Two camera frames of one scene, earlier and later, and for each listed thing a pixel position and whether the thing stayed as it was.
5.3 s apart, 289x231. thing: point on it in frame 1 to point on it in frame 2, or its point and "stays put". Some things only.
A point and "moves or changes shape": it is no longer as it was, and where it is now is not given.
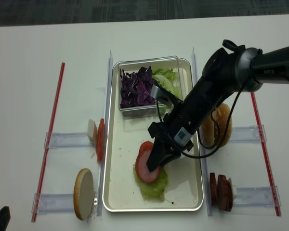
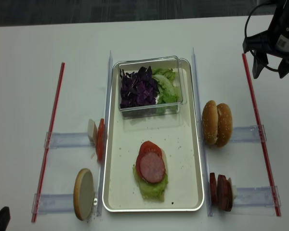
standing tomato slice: x=100 y=141 stays put
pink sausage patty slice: x=142 y=169 moves or changes shape
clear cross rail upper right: x=247 y=134 stays put
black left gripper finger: x=1 y=221 stays put
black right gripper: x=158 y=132 to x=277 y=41
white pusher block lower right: x=234 y=189 stays put
